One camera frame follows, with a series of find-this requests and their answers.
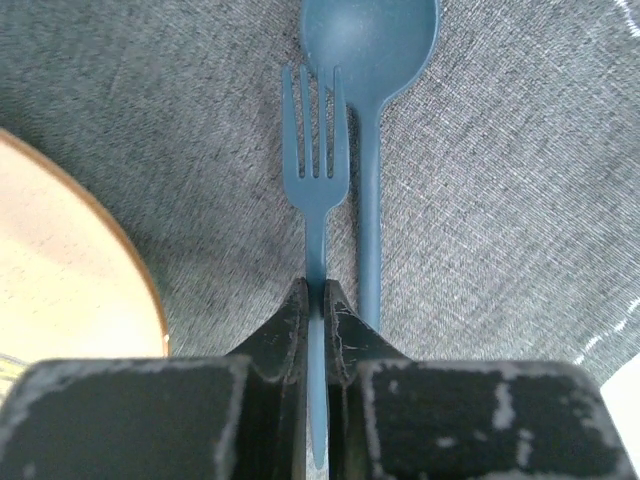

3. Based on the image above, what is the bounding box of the grey cloth placemat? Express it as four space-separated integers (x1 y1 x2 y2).
1 1 639 382

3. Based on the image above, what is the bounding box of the blue plastic spoon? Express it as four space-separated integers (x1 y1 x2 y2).
300 0 441 330

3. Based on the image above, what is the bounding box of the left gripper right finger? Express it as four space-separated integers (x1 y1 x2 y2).
324 280 636 479

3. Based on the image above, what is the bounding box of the beige bird pattern plate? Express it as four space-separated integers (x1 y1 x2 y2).
1 130 170 389

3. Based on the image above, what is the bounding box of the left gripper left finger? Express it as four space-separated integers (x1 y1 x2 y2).
1 279 309 479

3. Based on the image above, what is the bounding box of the blue plastic fork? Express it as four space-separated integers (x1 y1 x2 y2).
282 66 350 470

